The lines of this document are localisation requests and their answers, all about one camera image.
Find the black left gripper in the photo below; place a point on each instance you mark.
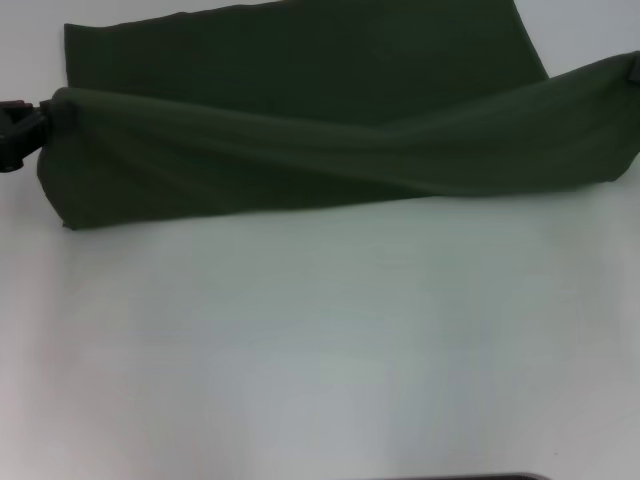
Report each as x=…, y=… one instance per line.
x=12, y=137

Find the dark green FREE! t-shirt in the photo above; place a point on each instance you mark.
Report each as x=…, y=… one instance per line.
x=300, y=150

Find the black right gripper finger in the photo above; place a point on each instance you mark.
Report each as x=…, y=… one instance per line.
x=634, y=74

